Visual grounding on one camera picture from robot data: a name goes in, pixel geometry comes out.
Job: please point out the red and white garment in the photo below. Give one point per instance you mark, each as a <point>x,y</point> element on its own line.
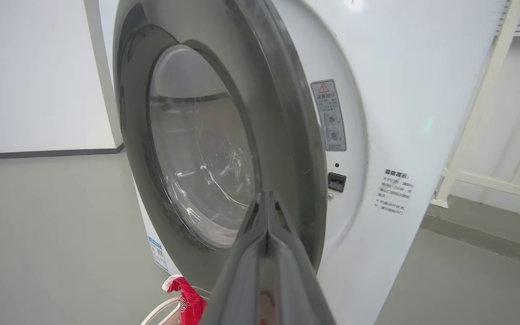
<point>190,302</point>

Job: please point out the round black glass washer door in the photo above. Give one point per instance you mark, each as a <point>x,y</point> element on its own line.
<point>278,113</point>

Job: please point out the cream perforated basket brown rim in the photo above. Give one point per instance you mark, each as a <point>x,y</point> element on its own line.
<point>158,313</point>

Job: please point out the grey warning sticker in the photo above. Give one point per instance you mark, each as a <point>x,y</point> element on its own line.
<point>328,115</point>

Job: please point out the blue energy label sticker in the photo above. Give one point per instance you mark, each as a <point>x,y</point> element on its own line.
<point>158,253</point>

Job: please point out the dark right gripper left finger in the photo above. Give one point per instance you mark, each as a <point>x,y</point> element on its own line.
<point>242,280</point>

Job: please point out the white metal frame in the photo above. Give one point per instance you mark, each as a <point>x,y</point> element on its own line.
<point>476,126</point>

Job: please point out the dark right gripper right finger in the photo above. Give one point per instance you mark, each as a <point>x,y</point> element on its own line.
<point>294,280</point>

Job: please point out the white front-load washing machine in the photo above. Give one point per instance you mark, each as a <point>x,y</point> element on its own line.
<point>400,113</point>

